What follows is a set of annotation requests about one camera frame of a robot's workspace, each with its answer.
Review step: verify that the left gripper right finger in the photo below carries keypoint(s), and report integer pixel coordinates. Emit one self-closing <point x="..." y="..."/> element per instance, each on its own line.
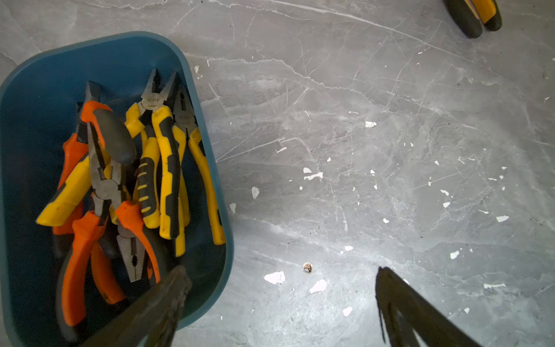
<point x="406" y="317"/>

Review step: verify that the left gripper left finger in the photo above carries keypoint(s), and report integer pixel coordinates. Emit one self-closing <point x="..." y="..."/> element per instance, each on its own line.
<point x="153" y="319"/>

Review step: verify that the orange black pliers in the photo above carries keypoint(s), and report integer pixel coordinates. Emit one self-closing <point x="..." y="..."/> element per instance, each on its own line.
<point x="86" y="252"/>

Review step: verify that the teal plastic storage box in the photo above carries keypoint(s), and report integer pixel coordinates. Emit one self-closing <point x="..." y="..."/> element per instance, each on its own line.
<point x="38" y="113"/>

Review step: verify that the orange grey pliers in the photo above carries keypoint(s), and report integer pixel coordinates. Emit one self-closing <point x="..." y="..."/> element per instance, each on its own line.
<point x="67" y="205"/>

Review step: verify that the yellow black striped pliers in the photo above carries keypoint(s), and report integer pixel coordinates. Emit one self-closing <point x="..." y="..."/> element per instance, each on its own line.
<point x="159" y="170"/>

